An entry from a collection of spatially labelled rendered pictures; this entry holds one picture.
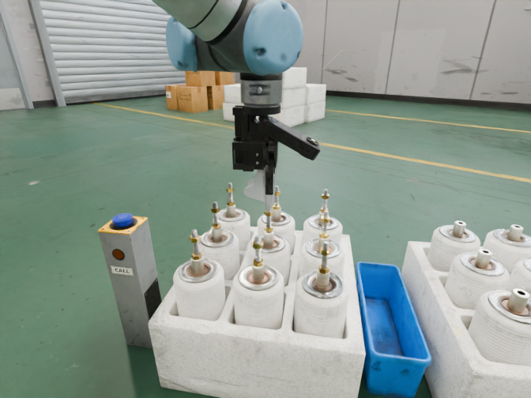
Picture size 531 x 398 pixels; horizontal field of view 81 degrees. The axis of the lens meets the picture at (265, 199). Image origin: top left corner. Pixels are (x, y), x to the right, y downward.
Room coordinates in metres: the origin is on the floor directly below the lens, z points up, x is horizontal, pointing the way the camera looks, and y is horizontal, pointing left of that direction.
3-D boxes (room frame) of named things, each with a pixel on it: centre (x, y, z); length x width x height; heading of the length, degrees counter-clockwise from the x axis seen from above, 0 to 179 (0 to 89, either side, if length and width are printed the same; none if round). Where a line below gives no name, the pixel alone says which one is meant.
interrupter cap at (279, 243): (0.59, -0.01, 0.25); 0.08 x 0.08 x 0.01
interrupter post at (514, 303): (0.39, -0.41, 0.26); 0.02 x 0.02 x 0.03
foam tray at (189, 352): (0.59, -0.01, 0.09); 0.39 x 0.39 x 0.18; 80
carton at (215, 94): (4.42, 0.72, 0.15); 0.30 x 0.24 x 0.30; 52
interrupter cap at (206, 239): (0.61, 0.11, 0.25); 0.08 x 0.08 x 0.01
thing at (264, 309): (0.47, 0.01, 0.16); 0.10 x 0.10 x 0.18
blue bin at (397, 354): (0.55, -0.28, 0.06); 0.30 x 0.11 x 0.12; 171
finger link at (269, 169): (0.56, -0.01, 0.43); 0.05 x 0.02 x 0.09; 175
